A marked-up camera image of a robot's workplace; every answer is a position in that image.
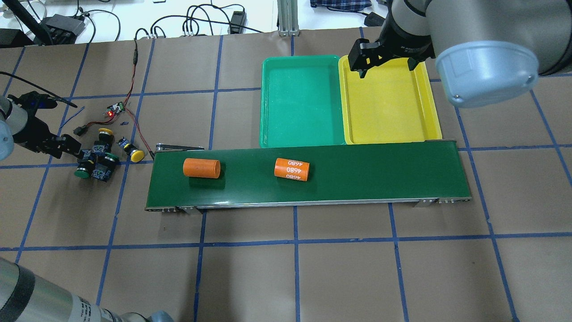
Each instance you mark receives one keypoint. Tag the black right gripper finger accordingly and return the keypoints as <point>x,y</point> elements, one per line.
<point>362,71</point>
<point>412,63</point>

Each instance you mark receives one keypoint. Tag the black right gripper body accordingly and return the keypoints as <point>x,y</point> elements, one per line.
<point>405,35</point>

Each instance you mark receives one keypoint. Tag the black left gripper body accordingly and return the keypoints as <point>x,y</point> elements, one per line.
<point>31,133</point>

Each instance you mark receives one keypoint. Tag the yellow push button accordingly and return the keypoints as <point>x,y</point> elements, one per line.
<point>133,153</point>
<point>105,140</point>

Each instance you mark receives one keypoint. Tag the green push button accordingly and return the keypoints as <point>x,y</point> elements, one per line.
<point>105,167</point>
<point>86,164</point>

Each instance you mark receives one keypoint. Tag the orange cylinder with 4680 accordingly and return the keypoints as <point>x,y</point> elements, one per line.
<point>291,169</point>

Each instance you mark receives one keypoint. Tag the plain orange cylinder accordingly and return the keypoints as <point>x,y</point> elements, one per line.
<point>201,168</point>

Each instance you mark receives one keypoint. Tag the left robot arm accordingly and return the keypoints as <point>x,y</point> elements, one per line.
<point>6,138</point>

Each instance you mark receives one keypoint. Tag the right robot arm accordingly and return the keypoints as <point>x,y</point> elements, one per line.
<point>485,51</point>

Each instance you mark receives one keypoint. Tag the yellow plastic tray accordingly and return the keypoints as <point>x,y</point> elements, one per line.
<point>390,105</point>

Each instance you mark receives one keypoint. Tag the green plastic tray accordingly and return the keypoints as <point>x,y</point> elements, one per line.
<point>301,102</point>

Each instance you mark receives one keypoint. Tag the small motor controller board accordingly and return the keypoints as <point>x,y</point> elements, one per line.
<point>115,109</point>

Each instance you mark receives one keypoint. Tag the green conveyor belt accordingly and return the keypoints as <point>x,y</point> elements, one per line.
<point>422,172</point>

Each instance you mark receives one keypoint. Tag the black power adapter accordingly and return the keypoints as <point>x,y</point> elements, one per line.
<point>237,22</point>

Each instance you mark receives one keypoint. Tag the black inline switch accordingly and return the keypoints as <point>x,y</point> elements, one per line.
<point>79,131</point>

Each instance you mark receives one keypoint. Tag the aluminium frame post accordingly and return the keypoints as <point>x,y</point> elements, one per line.
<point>288,18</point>

